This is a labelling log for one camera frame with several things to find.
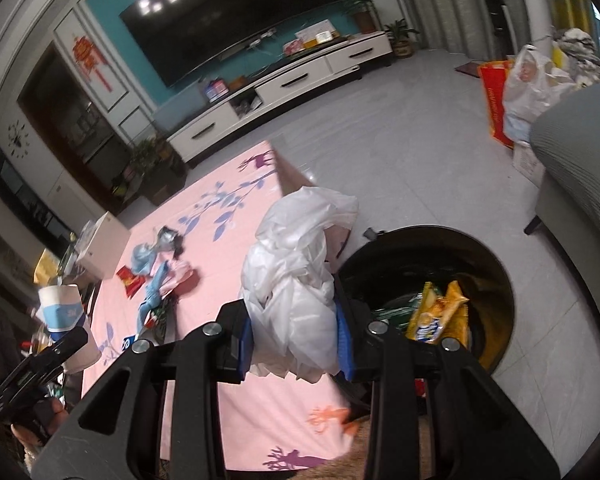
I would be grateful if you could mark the tall potted plant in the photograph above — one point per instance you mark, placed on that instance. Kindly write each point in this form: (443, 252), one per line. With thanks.
(362, 15)

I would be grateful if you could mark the black wall clock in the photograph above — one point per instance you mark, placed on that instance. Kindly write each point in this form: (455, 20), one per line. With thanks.
(19, 135)

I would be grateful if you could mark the white television cabinet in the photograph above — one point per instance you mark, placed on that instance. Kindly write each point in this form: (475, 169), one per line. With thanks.
(300, 77)

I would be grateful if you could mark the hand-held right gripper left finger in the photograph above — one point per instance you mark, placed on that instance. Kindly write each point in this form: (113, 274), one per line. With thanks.
(245, 345)

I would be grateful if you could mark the translucent blue storage bin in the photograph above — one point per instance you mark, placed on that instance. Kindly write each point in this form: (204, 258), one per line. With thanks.
(180, 110)

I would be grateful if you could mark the white flat panel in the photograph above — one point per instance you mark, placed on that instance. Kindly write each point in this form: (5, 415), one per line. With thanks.
(536, 17)

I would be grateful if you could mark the blue plastic wrapper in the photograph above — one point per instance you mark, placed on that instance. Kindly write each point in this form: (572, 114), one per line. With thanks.
(155, 290)

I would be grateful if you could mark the pink plastic wrapper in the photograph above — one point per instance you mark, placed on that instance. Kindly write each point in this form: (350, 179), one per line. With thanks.
(177, 270)

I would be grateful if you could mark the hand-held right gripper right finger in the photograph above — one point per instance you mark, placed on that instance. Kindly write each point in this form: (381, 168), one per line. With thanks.
(342, 345)

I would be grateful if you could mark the white plastic bag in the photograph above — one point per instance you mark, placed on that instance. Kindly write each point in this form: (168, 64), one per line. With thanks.
(295, 310)

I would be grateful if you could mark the grey sofa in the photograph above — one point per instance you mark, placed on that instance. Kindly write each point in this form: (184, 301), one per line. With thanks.
(580, 170)

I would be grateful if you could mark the black round trash bin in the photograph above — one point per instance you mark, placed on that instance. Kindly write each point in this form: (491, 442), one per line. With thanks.
(430, 255)

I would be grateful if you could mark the orange shopping bag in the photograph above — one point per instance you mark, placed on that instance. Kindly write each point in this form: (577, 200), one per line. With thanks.
(495, 105)

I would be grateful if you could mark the yellow chip bag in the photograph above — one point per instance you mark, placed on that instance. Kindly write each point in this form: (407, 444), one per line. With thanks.
(430, 320)

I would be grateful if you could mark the dark door mat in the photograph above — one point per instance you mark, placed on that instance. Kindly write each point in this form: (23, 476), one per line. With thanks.
(469, 67)

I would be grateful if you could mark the silver foil wrapper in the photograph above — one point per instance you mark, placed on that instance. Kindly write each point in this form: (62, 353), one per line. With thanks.
(167, 237)

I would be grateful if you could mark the brown fleece clothing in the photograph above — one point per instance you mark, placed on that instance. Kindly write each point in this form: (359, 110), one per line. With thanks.
(352, 452)

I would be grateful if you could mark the white desk calendar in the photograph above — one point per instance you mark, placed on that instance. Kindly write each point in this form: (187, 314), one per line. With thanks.
(314, 31)

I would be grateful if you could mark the small potted plant yellow pot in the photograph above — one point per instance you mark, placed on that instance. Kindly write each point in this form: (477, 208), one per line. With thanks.
(402, 42)

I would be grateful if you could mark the potted plants in wooden crate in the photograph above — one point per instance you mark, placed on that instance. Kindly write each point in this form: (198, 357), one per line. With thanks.
(147, 175)

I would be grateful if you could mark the red knot wall decoration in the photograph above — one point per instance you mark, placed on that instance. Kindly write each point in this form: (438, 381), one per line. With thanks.
(87, 55)

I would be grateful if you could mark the white cardboard box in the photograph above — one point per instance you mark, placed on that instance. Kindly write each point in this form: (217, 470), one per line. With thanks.
(105, 245)
(527, 162)

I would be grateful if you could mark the person's left hand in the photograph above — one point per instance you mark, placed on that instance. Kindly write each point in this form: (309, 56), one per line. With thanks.
(60, 417)

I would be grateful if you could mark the white blue paper cup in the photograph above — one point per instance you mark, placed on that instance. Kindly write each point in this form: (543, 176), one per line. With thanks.
(60, 310)

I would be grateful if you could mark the large white shopping bag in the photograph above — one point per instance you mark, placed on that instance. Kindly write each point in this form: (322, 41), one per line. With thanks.
(535, 90)

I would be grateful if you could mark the red packet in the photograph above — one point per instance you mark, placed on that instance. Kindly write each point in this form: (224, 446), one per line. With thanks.
(130, 280)

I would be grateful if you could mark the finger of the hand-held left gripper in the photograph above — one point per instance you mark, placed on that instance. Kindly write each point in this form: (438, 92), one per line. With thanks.
(60, 352)

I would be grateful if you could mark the white blue medicine box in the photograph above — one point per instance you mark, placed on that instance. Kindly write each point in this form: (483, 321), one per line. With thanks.
(130, 344)

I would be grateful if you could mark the pile of grey clothes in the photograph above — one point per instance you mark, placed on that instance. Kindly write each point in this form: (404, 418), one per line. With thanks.
(580, 52)

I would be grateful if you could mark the black upright floor cleaner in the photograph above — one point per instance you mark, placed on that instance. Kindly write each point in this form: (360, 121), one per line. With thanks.
(496, 15)

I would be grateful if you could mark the large black television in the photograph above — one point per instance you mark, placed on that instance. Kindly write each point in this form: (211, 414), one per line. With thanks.
(220, 25)

